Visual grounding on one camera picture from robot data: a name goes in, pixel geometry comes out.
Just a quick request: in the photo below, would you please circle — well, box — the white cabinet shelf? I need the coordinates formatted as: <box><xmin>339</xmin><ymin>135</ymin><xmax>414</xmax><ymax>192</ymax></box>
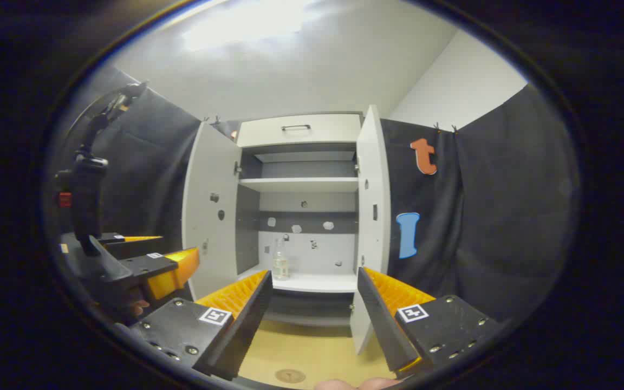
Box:
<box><xmin>239</xmin><ymin>177</ymin><xmax>359</xmax><ymax>193</ymax></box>

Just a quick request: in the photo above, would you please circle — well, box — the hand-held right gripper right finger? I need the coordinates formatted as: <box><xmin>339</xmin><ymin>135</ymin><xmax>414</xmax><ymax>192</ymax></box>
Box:
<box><xmin>356</xmin><ymin>266</ymin><xmax>503</xmax><ymax>380</ymax></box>

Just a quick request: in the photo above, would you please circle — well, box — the white cabinet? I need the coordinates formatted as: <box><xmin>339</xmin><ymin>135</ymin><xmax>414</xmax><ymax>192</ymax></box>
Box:
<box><xmin>182</xmin><ymin>105</ymin><xmax>391</xmax><ymax>355</ymax></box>

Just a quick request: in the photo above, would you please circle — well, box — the clear glass bottle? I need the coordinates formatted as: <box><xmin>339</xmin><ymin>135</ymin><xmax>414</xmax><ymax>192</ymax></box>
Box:
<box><xmin>272</xmin><ymin>238</ymin><xmax>291</xmax><ymax>281</ymax></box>

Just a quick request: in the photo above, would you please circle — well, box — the white cabinet door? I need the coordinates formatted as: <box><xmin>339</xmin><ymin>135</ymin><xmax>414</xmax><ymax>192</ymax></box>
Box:
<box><xmin>182</xmin><ymin>121</ymin><xmax>243</xmax><ymax>301</ymax></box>
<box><xmin>350</xmin><ymin>105</ymin><xmax>391</xmax><ymax>355</ymax></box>

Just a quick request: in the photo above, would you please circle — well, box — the black backdrop cloth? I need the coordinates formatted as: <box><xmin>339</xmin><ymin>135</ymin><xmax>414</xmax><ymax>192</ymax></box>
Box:
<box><xmin>47</xmin><ymin>65</ymin><xmax>581</xmax><ymax>326</ymax></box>

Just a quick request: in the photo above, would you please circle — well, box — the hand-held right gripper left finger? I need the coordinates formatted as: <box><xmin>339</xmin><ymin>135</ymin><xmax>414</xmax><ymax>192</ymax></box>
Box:
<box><xmin>129</xmin><ymin>270</ymin><xmax>274</xmax><ymax>381</ymax></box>

